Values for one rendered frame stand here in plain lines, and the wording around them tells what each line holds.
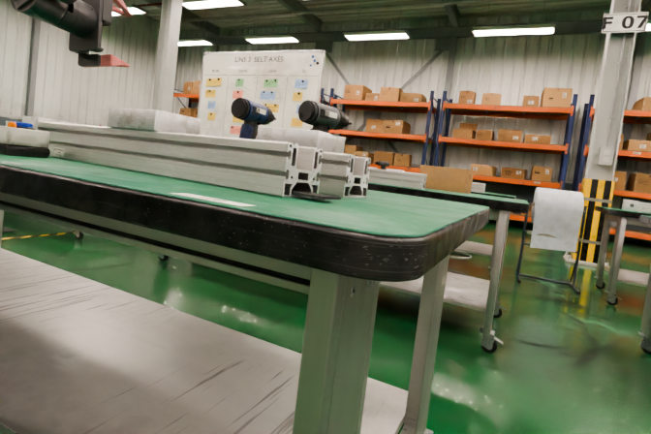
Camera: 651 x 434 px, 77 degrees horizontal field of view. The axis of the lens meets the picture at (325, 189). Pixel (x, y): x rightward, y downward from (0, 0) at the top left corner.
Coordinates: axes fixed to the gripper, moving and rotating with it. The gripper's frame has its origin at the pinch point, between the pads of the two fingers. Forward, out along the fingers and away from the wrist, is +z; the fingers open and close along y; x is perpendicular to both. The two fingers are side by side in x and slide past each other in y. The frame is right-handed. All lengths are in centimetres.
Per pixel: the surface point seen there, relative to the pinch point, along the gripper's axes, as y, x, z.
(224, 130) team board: 28, 179, 323
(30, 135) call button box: -18.6, 26.2, 1.8
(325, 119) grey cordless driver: -9.0, -29.5, 37.0
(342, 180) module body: -25, -41, 14
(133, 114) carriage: -14.0, -0.2, 2.7
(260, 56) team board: 103, 137, 316
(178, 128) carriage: -16.1, -8.3, 6.5
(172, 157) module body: -22.3, -11.1, 1.7
